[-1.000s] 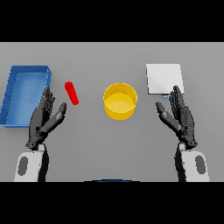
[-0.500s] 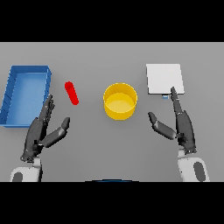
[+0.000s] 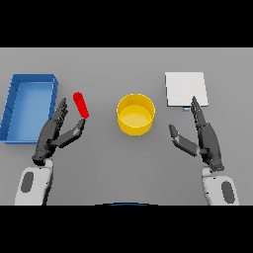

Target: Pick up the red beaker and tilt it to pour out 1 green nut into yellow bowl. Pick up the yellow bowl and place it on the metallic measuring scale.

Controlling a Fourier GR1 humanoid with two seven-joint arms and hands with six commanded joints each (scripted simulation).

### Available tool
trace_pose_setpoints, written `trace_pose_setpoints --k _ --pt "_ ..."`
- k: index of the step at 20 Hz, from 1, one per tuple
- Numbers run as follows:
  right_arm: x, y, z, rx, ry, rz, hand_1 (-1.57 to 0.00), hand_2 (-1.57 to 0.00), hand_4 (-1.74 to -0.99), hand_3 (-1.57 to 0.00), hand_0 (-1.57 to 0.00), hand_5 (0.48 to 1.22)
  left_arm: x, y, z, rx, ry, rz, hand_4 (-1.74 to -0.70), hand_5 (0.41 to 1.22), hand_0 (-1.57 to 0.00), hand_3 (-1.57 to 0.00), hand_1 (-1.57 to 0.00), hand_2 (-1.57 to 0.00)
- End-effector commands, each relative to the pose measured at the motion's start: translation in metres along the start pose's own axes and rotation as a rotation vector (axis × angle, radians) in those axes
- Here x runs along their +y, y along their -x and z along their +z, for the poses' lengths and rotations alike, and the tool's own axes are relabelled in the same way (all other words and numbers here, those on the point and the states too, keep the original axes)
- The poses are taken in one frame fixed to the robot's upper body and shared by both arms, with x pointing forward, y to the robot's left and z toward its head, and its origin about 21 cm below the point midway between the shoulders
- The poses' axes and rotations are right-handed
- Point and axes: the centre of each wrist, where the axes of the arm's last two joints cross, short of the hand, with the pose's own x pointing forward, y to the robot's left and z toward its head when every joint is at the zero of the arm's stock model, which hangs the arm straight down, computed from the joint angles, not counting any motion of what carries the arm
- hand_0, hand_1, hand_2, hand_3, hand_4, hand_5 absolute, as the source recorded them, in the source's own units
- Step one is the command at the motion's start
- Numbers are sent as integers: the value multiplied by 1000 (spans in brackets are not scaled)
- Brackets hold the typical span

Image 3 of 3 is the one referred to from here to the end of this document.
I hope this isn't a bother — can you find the pale square measuring scale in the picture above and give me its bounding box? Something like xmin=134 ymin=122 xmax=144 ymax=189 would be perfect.
xmin=164 ymin=71 xmax=210 ymax=113

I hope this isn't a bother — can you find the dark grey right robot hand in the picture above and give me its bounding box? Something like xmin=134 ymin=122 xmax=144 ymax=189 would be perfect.
xmin=168 ymin=95 xmax=225 ymax=173

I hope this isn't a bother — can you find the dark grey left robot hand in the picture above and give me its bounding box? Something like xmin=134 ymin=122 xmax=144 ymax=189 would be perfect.
xmin=31 ymin=96 xmax=87 ymax=167

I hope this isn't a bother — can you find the red beaker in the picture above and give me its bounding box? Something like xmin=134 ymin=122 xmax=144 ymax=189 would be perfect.
xmin=72 ymin=91 xmax=90 ymax=120

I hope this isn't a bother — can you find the yellow bowl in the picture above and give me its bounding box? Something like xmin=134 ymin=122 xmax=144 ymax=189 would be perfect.
xmin=116 ymin=93 xmax=156 ymax=136

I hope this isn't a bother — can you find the blue tray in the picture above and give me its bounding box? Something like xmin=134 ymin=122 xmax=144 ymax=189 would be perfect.
xmin=0 ymin=73 xmax=59 ymax=145

